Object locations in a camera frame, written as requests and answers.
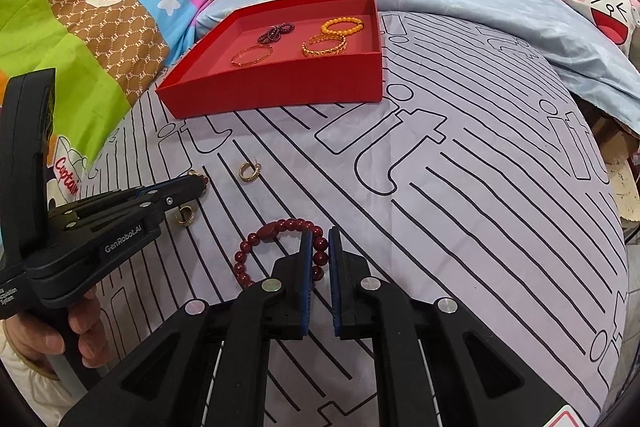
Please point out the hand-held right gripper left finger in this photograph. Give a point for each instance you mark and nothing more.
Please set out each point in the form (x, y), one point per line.
(306, 287)

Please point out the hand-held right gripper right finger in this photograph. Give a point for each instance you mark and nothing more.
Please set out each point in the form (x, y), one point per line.
(335, 287)

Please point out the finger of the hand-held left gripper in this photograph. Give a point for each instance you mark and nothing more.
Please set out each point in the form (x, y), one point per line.
(150, 193)
(125, 218)

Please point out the gold hoop earring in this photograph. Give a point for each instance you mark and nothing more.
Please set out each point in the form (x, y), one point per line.
(202, 181)
(246, 174)
(189, 219)

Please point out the thin gold bangle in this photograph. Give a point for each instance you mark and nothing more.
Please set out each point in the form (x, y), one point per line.
(234, 56)

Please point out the red shallow box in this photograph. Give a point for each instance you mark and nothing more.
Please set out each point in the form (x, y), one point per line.
(275, 92)

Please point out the person's left forearm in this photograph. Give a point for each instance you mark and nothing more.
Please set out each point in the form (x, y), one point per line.
(20, 374)

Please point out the person's left hand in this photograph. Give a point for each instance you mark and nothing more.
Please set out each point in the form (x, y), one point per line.
(90, 332)

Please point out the grey striped bed sheet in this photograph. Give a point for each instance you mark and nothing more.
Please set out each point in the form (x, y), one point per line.
(450, 207)

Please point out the brown cardboard piece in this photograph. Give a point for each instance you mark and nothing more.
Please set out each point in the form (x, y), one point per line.
(617, 147)

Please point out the pink cartoon face pillow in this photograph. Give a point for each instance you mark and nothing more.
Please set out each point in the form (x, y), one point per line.
(605, 7)

